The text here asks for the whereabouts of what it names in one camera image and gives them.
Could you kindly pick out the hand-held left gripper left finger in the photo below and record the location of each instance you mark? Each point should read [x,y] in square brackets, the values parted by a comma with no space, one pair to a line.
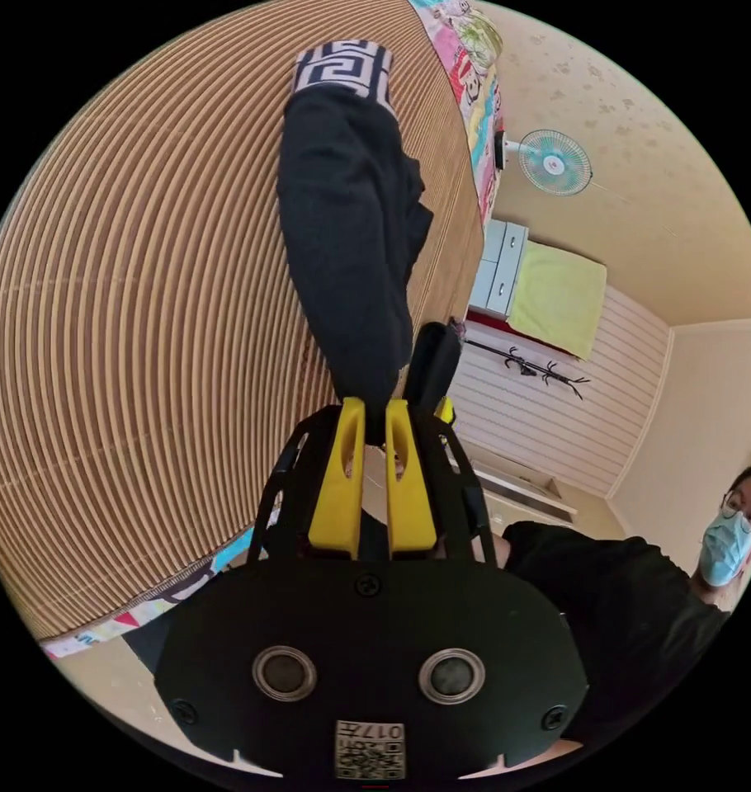
[341,495]

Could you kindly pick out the white drawer cupboard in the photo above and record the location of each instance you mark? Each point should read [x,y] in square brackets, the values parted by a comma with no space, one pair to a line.
[499,266]

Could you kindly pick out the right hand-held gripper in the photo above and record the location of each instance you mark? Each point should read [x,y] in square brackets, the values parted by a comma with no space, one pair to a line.
[434,365]

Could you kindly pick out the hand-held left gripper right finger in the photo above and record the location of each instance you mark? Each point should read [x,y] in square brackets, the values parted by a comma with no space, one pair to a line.
[408,501]

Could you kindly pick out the yellow-green cloth cover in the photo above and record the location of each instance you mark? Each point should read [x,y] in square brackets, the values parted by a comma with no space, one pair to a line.
[558,297]

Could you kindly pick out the wall fan with teal blades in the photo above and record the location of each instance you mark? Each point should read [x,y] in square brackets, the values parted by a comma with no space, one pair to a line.
[554,163]

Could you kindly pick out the black long sleeve shirt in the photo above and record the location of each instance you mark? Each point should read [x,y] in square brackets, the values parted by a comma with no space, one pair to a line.
[344,235]

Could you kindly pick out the person's body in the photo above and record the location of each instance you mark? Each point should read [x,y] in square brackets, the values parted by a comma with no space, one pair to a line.
[617,619]

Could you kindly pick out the black coat rack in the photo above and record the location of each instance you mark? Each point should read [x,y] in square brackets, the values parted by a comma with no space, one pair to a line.
[530,366]

